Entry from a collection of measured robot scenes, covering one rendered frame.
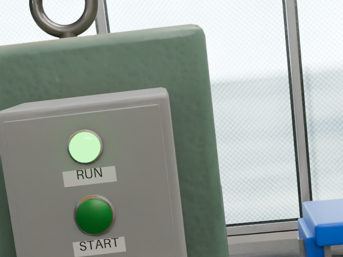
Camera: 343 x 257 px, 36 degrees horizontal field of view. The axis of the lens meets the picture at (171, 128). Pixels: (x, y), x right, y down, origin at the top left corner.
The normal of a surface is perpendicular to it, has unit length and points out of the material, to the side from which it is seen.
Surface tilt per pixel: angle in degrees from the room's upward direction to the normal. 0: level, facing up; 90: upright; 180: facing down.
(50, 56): 90
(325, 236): 90
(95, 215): 88
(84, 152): 94
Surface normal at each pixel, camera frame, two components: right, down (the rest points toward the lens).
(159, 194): 0.02, 0.14
